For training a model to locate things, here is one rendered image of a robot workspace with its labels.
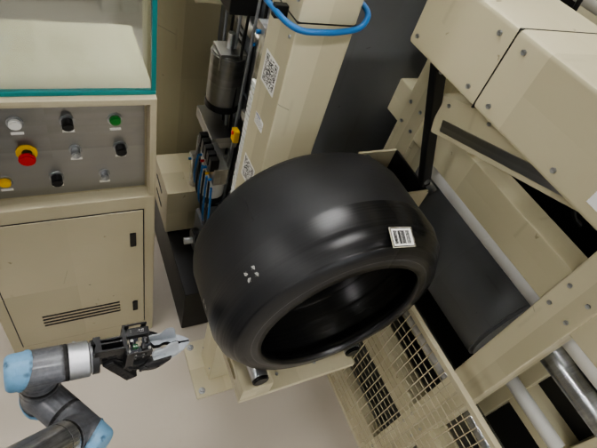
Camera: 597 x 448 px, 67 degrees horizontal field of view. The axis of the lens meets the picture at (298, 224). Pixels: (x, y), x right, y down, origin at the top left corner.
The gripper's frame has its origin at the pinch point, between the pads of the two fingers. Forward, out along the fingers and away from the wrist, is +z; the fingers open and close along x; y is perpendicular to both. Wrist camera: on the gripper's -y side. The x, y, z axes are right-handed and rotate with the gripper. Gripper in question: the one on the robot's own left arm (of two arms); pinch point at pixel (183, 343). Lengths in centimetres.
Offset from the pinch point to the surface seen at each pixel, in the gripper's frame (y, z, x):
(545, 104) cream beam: 78, 40, -10
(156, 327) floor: -98, 19, 57
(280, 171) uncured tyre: 44.4, 14.6, 11.6
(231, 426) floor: -95, 39, 4
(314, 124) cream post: 46, 29, 26
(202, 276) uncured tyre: 21.1, 1.5, 4.3
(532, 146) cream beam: 72, 41, -13
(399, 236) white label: 48, 30, -10
